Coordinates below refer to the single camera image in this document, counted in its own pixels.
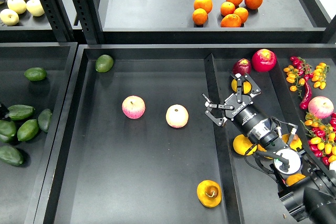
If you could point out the pink red apple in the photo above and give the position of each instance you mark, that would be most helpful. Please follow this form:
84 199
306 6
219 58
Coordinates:
133 107

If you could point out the yellow pear right bin middle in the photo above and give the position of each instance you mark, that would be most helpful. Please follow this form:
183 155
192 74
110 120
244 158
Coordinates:
295 144

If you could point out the pale yellow pear right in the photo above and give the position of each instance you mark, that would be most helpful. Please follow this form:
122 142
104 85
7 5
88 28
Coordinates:
35 8

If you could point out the pale yellow pear middle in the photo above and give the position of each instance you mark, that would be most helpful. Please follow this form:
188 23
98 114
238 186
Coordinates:
19 6

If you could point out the dark green avocado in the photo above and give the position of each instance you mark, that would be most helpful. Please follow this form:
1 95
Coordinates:
11 155

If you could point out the lower cherry tomato bunch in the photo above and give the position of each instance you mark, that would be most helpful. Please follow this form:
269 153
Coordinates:
321 137

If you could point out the dark avocado far left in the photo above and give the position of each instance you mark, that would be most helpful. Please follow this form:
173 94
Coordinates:
8 131

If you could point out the dark avocado tray edge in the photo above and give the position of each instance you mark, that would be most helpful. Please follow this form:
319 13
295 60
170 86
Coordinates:
44 119

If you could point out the dark red apple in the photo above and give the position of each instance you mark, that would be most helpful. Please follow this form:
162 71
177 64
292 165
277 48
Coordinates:
242 66

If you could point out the orange far left lower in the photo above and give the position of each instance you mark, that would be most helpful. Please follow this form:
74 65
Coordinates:
199 16

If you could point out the black shelf upright left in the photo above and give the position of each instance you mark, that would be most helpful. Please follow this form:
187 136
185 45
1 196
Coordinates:
58 20

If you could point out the orange front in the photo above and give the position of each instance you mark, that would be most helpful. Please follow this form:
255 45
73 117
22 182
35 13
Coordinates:
231 20

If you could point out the yellow pear right bin left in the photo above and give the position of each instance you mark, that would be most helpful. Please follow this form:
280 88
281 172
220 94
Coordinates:
241 144

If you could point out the orange right small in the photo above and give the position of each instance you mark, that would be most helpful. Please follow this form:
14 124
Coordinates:
242 13

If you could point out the pink apple right tray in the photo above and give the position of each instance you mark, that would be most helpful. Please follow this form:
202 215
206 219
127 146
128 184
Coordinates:
320 107

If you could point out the green avocado left tray top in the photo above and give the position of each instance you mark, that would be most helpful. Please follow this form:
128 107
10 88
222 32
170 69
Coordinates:
35 74

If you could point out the orange centre small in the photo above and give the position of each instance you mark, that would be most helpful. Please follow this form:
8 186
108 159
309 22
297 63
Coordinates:
227 8

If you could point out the bright red apple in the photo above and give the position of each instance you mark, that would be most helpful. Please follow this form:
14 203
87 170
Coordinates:
263 60

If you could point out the black shelf upright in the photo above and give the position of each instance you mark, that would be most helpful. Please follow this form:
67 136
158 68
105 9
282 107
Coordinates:
88 15
58 20

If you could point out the black shelf upright centre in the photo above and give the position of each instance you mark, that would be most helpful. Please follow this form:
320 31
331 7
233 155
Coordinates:
88 15

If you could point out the orange far left upper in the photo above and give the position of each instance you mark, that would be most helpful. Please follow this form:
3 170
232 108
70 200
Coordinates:
206 5

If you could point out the green avocado top of bin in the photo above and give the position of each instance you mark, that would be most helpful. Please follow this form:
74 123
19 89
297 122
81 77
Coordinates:
104 63

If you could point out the black upper shelf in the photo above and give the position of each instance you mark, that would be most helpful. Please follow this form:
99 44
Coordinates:
170 22

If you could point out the black bin divider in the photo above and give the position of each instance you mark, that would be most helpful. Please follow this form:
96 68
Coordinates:
224 155

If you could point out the orange small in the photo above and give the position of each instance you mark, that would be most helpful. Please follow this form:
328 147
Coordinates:
227 8
242 13

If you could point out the yellow pear under gripper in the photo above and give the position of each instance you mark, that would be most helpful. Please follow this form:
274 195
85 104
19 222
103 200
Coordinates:
233 84

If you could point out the upper cherry tomato bunch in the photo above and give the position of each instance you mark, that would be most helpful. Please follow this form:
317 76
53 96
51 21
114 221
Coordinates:
300 72

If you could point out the dark avocado left tray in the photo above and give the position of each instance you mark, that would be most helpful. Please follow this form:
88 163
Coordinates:
20 112

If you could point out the pale pink apple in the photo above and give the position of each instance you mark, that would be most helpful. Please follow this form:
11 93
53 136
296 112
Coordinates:
177 116

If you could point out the cherry tomato bunch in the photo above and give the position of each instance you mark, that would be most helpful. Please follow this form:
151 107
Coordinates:
300 72
321 137

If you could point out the pale yellow pear front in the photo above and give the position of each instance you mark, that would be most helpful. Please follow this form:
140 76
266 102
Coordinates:
9 17

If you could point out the yellow pear bin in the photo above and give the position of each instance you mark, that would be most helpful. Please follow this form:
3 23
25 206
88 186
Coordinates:
261 149
241 144
292 179
295 144

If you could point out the black centre bin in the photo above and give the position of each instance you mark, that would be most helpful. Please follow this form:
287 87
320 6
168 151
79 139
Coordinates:
108 168

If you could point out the yellow pear right bin bottom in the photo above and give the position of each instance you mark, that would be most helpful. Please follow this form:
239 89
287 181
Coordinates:
292 179

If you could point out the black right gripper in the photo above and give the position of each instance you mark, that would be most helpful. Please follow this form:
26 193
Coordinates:
239 108

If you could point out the red chili pepper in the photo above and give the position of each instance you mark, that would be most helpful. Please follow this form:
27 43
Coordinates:
307 97

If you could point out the black left tray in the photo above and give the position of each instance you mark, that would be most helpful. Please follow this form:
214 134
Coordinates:
21 186

